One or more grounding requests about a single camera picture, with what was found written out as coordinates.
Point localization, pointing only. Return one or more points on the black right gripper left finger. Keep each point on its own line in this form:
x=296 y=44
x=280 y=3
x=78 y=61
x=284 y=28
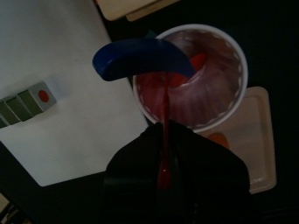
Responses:
x=132 y=175

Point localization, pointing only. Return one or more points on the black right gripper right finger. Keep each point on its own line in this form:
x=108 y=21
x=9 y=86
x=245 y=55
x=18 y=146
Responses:
x=209 y=180

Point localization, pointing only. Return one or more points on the orange toy food piece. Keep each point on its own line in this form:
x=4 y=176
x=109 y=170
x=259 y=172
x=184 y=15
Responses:
x=219 y=139

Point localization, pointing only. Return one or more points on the beige plastic tray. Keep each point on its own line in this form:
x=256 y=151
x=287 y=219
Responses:
x=252 y=137

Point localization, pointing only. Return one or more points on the white fluted bowl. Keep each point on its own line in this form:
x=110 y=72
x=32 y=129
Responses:
x=209 y=99

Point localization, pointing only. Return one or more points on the grey-green block with red dot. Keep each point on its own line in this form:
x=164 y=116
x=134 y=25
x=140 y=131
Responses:
x=38 y=99

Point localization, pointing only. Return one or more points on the plain grey-green block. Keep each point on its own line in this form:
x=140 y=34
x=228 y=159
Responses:
x=8 y=112

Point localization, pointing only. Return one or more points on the red toy food piece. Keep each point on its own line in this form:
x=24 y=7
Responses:
x=197 y=61

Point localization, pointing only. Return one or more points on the white flat board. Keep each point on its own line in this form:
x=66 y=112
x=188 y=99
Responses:
x=69 y=43

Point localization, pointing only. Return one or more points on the tan wooden board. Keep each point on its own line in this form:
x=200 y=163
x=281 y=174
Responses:
x=153 y=9

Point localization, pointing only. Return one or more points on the cream wooden board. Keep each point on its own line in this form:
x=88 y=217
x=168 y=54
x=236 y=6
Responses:
x=120 y=7

